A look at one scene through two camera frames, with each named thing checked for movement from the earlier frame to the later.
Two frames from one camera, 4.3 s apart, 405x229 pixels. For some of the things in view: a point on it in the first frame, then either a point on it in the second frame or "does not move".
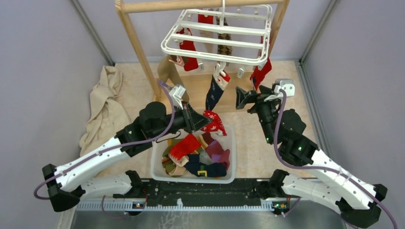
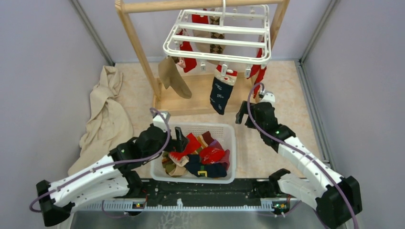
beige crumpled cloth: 108,116 does not move
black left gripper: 194,120 → 178,145
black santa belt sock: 211,170 does not move
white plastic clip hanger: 233,36 does not move
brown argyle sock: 223,49 → 215,48
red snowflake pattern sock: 216,124 → 211,155
